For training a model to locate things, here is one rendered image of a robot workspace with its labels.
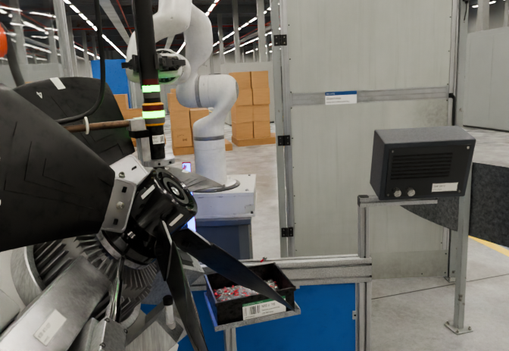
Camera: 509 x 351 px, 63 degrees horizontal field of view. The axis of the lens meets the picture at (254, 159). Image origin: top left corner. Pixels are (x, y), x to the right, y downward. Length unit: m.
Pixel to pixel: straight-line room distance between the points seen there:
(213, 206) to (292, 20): 1.50
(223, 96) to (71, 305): 1.00
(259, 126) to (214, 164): 7.63
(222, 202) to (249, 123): 7.62
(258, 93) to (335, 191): 6.46
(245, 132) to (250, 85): 1.02
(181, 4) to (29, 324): 0.84
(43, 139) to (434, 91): 2.53
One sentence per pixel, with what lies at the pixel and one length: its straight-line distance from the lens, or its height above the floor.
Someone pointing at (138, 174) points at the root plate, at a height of 1.25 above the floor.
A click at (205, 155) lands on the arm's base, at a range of 1.55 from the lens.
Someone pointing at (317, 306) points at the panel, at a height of 0.70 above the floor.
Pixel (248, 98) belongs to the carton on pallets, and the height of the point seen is 1.03.
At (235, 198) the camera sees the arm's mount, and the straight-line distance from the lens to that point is 1.51.
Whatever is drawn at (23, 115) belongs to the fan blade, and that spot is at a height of 1.39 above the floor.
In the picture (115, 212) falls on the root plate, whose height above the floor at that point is 1.21.
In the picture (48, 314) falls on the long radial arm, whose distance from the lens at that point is 0.65.
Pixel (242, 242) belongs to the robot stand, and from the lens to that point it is 1.55.
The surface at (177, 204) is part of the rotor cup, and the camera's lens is 0.75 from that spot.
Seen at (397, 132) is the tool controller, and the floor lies 1.25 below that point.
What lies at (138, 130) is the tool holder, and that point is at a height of 1.33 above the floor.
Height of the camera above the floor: 1.42
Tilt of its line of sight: 11 degrees down
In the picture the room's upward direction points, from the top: 3 degrees counter-clockwise
